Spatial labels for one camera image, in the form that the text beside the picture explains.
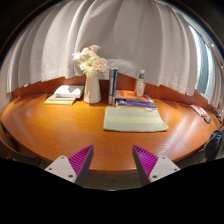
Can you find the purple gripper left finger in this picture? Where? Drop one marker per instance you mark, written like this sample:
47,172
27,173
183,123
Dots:
75,167

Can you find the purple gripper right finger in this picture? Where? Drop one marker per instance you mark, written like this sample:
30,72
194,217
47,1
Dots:
151,167

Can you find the light green folded towel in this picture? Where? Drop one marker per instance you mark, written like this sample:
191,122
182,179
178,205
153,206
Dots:
133,120

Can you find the dark chair back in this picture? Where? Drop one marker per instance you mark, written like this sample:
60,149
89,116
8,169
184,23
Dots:
212,146

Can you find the yellow book under stack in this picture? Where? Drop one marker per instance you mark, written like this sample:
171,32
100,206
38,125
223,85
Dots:
59,100

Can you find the blue flat book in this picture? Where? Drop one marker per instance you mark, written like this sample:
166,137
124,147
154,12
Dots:
134,104

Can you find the small dark object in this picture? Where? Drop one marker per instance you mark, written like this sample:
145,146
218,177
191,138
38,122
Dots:
207,119

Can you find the white ceramic vase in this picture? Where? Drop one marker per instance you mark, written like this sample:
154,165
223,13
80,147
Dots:
92,89

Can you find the white book on stack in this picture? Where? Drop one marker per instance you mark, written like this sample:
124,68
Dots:
69,91

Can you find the orange flat book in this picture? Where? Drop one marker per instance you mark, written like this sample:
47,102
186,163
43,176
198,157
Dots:
130,95

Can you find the clear plastic bottle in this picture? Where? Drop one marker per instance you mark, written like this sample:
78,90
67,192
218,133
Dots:
140,84

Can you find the blue upright book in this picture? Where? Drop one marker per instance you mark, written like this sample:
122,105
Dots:
114,85

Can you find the grey upright book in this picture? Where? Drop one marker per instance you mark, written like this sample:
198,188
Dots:
111,82

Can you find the white pink flower bouquet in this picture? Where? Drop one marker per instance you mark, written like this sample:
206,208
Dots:
89,62

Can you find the white curtain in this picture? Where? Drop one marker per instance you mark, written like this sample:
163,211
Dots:
132,35

